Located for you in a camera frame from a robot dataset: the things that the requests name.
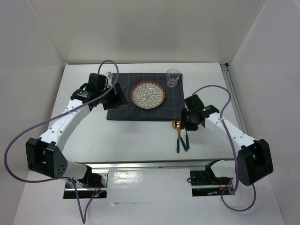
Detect gold spoon green handle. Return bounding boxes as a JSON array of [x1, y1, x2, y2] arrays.
[[172, 120, 188, 153]]

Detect dark checked cloth placemat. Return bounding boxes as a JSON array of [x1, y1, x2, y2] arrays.
[[106, 73, 185, 121]]

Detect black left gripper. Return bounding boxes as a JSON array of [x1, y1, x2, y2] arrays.
[[97, 82, 128, 110]]

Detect gold knife green handle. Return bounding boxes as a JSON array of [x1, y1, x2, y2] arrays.
[[175, 120, 181, 153]]

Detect clear drinking glass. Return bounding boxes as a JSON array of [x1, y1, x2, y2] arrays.
[[166, 68, 180, 87]]

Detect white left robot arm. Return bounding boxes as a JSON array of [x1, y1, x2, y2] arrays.
[[25, 72, 127, 187]]

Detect floral patterned ceramic plate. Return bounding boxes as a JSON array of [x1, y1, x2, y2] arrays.
[[131, 81, 165, 109]]

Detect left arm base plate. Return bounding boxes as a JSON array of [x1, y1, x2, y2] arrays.
[[63, 170, 108, 199]]

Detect gold fork green handle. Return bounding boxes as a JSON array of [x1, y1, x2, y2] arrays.
[[185, 130, 190, 150]]

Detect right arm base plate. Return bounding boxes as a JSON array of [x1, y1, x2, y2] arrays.
[[187, 170, 230, 197]]

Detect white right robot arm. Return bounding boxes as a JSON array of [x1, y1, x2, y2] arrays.
[[180, 95, 274, 186]]

